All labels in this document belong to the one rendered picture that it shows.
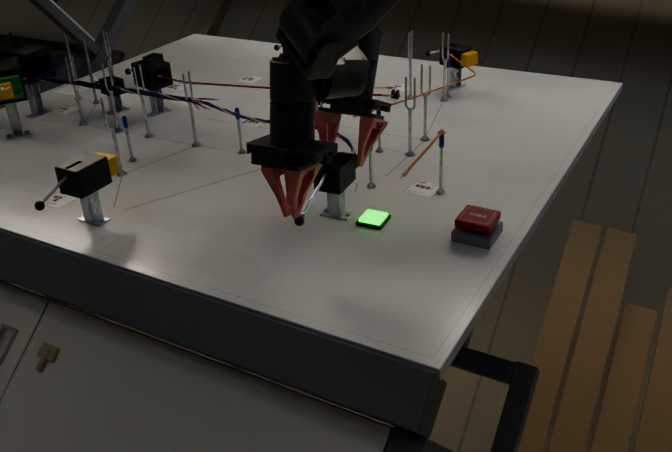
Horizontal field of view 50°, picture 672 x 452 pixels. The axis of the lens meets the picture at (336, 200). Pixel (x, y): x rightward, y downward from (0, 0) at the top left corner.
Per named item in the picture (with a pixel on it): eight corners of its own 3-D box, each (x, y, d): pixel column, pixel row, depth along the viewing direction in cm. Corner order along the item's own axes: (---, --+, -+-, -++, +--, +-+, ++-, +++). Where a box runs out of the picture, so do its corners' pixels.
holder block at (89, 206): (35, 244, 104) (18, 183, 100) (98, 208, 114) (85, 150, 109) (57, 252, 102) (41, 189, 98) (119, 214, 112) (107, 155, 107)
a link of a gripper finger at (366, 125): (338, 162, 112) (347, 102, 112) (381, 169, 110) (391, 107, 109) (320, 161, 106) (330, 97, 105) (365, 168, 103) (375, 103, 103)
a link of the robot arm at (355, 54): (287, -6, 84) (323, 43, 80) (363, -6, 91) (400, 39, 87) (257, 72, 92) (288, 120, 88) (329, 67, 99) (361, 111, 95)
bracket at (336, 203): (319, 215, 108) (317, 185, 106) (326, 208, 110) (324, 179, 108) (347, 220, 107) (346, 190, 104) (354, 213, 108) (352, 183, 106)
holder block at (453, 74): (432, 76, 164) (433, 37, 160) (471, 87, 156) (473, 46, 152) (418, 81, 161) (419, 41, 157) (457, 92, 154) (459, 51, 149)
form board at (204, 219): (-164, 182, 132) (-167, 173, 131) (195, 39, 209) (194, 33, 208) (439, 382, 78) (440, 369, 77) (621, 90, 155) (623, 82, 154)
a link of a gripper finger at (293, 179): (276, 204, 100) (276, 138, 97) (322, 213, 97) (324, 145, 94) (249, 218, 94) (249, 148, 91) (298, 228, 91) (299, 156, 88)
